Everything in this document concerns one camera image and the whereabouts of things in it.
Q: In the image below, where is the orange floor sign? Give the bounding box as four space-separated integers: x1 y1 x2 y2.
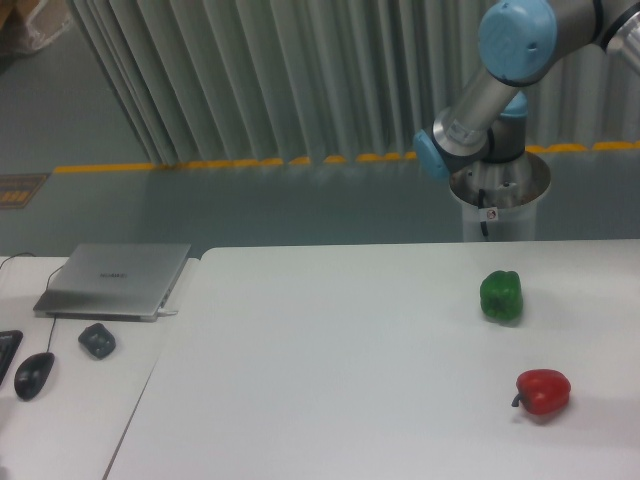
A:
0 173 50 210

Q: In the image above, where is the red bell pepper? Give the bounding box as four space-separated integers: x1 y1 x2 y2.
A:
511 369 571 416

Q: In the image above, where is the grey pleated curtain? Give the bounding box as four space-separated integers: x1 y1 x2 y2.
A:
62 0 640 172

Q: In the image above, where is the black computer mouse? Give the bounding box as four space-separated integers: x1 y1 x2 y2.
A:
14 352 56 401

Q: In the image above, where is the black mouse cable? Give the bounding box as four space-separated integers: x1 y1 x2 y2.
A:
0 252 66 354

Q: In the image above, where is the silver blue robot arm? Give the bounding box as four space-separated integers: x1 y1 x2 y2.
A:
413 1 639 178

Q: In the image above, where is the green bell pepper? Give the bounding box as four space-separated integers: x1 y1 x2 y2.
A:
480 270 524 322

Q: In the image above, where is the yellow floor tape line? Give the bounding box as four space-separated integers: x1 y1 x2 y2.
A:
53 141 639 174

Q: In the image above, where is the clear plastic wrapped bundle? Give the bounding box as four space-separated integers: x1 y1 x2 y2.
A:
1 0 72 73

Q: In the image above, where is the black small controller device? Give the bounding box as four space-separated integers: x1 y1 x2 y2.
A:
78 323 117 360

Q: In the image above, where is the silver closed laptop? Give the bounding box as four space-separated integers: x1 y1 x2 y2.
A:
33 243 191 321

